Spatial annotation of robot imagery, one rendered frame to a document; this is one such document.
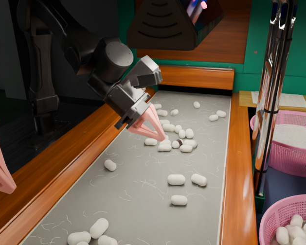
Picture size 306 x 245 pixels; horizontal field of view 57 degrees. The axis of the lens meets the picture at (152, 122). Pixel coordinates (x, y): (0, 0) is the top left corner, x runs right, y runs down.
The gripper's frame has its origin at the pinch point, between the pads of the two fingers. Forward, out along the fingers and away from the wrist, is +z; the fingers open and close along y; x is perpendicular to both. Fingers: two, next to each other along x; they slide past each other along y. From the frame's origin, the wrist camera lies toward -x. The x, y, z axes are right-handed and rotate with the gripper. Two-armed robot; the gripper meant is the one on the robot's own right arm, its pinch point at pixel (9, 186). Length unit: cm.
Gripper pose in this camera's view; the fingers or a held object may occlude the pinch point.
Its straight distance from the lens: 44.3
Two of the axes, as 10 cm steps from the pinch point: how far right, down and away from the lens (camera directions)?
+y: 2.7, -3.9, 8.8
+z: 7.4, 6.7, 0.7
